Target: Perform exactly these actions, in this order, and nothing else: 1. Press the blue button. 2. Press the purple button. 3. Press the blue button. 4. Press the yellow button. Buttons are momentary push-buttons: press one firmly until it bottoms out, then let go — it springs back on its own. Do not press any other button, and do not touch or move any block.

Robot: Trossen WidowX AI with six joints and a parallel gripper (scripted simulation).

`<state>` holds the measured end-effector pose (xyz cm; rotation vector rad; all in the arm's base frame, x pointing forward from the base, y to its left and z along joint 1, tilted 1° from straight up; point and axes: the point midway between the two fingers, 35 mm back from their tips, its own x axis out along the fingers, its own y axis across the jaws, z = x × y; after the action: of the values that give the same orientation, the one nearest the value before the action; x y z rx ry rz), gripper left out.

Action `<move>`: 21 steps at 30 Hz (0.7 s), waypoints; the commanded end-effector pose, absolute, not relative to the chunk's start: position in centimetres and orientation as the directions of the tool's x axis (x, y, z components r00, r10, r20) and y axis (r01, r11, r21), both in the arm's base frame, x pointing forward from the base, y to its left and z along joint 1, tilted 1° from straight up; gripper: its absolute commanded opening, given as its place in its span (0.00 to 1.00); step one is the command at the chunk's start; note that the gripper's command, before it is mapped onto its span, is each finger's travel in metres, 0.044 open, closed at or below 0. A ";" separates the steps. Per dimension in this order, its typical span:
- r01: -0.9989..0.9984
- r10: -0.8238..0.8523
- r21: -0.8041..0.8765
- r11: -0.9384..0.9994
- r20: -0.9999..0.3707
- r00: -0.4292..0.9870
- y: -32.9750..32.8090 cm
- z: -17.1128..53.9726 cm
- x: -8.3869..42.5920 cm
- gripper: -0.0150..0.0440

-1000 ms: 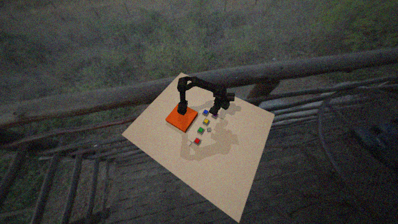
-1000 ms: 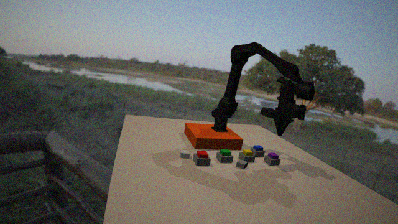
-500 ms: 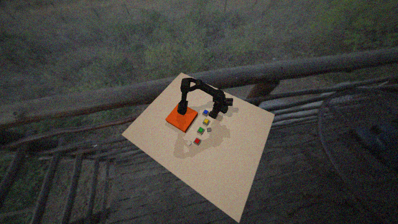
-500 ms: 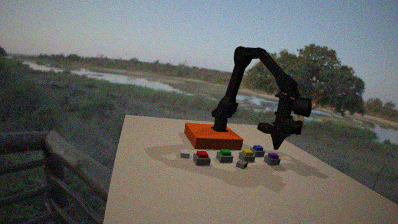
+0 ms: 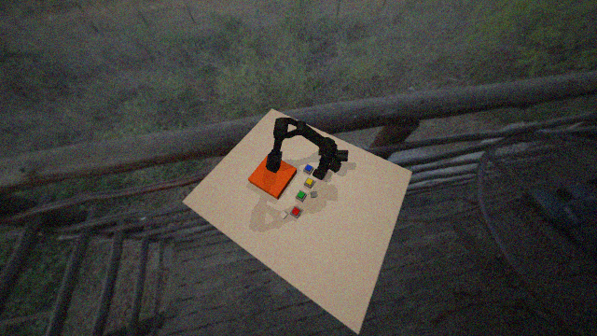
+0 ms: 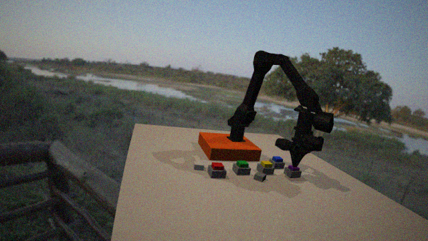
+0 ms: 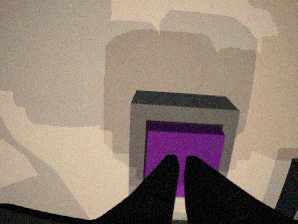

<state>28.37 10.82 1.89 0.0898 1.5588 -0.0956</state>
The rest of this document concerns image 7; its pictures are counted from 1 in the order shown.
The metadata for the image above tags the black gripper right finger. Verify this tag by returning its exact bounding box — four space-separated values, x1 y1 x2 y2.
184 156 298 224

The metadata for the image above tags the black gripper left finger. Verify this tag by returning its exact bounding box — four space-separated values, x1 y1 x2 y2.
0 155 180 224

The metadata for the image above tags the purple button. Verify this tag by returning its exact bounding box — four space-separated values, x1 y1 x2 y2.
128 89 241 198

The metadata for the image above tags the yellow button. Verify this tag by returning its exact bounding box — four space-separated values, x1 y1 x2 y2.
274 159 298 220

